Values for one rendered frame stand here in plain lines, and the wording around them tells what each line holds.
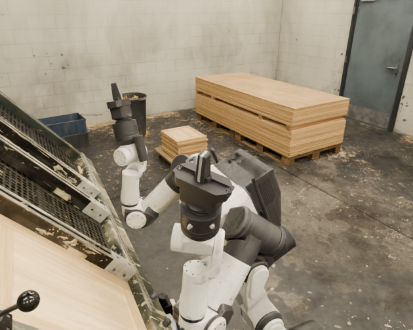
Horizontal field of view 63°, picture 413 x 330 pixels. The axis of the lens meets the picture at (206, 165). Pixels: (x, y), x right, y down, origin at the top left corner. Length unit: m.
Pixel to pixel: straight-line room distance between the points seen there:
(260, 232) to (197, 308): 0.26
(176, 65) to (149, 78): 0.59
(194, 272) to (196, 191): 0.25
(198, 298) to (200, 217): 0.25
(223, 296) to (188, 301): 0.12
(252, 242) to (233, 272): 0.09
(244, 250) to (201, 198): 0.32
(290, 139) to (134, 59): 3.30
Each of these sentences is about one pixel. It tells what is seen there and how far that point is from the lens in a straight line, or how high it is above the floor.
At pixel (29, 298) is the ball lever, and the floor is 1.43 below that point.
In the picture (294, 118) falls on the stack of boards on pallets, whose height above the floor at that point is 0.67.
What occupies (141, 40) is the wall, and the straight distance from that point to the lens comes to 6.41.
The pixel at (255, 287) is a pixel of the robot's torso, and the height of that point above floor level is 0.92.
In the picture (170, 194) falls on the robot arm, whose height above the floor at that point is 1.23.
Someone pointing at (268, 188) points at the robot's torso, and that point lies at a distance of 1.13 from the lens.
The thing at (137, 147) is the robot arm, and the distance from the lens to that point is 1.24.
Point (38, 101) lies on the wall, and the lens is 6.15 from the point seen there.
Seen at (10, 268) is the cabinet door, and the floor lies 1.29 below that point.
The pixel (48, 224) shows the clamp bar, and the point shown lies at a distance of 1.24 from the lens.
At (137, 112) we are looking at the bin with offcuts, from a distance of 5.33.
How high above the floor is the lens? 1.89
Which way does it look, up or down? 25 degrees down
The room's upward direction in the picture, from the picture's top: straight up
